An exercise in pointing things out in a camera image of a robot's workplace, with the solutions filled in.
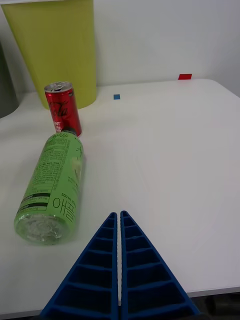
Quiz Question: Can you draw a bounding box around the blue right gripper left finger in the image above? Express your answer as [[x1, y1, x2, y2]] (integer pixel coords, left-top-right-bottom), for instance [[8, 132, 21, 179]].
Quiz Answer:
[[39, 211, 119, 320]]

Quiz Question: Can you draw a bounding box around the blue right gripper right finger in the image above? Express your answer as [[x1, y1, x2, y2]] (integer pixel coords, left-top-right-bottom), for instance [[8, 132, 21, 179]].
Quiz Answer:
[[119, 210, 201, 320]]

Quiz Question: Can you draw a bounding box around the green plastic bottle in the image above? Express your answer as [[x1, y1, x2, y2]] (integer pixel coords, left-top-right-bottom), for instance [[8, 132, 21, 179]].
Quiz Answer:
[[13, 130, 85, 246]]

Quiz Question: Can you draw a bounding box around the red drink can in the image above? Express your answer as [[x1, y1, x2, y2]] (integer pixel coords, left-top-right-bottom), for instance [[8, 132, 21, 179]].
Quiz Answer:
[[44, 81, 83, 138]]

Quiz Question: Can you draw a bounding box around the grey plastic bin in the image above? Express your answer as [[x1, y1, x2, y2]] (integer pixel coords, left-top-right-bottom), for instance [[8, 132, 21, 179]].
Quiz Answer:
[[0, 42, 20, 119]]

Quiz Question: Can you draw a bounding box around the yellow-green plastic bin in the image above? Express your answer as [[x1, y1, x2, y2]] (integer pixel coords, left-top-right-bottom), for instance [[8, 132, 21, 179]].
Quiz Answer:
[[0, 0, 98, 110]]

